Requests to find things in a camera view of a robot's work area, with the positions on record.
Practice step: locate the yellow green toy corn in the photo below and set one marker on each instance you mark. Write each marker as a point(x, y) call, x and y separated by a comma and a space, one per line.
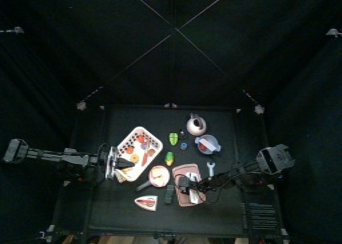
point(168, 158)

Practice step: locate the toy frying pan with egg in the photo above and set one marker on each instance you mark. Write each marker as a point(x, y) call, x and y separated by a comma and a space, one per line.
point(159, 176)

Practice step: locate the white toy kettle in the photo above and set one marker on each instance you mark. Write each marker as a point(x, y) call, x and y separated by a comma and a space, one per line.
point(195, 125)

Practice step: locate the red toy carrot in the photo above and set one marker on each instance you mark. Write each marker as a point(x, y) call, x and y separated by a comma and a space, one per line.
point(144, 159)

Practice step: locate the white toy knife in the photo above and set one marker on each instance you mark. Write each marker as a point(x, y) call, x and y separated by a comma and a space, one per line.
point(194, 196)

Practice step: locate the black rectangular block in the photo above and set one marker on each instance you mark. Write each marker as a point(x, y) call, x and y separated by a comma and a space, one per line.
point(168, 193)

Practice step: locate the white plastic basket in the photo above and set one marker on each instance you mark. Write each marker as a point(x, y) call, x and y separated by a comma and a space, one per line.
point(141, 148)

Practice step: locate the red toy fruit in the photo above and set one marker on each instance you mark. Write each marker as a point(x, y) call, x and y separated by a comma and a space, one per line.
point(140, 138)

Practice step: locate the toy pizza slice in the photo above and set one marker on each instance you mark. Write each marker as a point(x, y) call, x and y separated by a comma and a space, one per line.
point(147, 202)

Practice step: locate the blue toy pot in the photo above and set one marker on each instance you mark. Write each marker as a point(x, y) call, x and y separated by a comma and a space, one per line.
point(207, 144)

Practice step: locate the yellow toy slice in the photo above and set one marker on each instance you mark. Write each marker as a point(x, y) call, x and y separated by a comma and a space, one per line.
point(133, 158)

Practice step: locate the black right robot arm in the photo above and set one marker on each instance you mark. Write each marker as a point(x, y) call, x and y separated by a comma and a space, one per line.
point(262, 164)

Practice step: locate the orange toy fruit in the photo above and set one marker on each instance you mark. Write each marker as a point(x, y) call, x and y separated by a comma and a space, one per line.
point(129, 150)

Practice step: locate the grey frame clamp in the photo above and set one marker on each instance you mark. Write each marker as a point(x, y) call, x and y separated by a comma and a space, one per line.
point(169, 105)
point(80, 105)
point(259, 109)
point(332, 32)
point(16, 30)

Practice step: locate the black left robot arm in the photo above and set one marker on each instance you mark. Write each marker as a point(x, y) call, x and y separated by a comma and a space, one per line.
point(53, 155)

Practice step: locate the brown toy food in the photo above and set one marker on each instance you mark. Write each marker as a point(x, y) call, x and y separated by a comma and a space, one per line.
point(151, 152)

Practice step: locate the small dark toy piece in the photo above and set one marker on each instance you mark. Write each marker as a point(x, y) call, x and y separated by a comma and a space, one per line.
point(182, 134)

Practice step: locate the light blue toy wrench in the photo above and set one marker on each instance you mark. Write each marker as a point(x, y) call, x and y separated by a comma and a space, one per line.
point(210, 169)

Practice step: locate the small blue toy piece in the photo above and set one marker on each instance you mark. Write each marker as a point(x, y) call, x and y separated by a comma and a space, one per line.
point(183, 146)

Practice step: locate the green toy leaf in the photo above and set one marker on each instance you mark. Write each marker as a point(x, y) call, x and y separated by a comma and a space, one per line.
point(172, 138)

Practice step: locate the purple toy vegetable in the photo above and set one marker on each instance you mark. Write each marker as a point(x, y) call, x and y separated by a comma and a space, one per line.
point(144, 145)

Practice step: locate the pink cutting board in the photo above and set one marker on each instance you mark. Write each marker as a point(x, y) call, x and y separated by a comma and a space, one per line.
point(180, 196)

